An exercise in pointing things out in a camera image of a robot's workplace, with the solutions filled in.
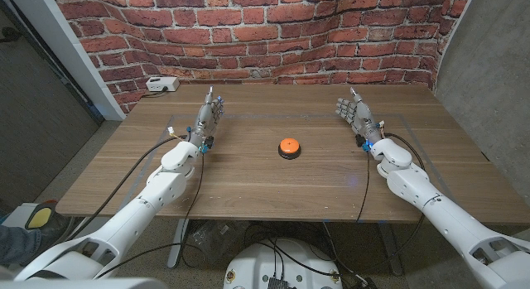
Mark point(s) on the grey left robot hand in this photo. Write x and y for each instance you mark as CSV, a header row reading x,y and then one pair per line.
x,y
206,119

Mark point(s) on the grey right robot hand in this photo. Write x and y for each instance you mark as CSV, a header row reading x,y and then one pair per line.
x,y
362,117

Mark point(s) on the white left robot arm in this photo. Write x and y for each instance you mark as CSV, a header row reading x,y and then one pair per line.
x,y
136,210

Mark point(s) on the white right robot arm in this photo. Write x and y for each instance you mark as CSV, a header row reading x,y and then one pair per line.
x,y
439,210

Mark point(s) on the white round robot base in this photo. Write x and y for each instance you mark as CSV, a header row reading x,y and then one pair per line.
x,y
256,264

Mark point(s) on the orange button black base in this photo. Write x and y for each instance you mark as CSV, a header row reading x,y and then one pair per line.
x,y
289,146

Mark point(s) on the white power strip box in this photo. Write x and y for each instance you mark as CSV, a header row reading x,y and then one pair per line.
x,y
161,83

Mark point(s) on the red brick printed backdrop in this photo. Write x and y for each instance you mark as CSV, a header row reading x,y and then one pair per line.
x,y
256,36

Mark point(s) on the clear plastic bag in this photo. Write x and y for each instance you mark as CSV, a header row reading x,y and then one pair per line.
x,y
211,239

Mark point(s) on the grey metal table leg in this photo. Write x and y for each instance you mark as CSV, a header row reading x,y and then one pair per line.
x,y
391,249
178,243

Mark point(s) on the dark perforated panel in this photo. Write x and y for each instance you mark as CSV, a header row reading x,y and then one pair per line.
x,y
41,115

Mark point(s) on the white mat yellow black shapes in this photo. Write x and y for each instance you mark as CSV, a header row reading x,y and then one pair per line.
x,y
39,218

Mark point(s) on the white robot torso edge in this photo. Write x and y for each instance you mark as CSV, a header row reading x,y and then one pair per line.
x,y
83,284

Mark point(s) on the person leg in jeans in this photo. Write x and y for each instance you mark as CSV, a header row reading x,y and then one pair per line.
x,y
18,243

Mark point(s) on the white post beside backdrop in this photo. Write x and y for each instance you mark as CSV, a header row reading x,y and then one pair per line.
x,y
70,53

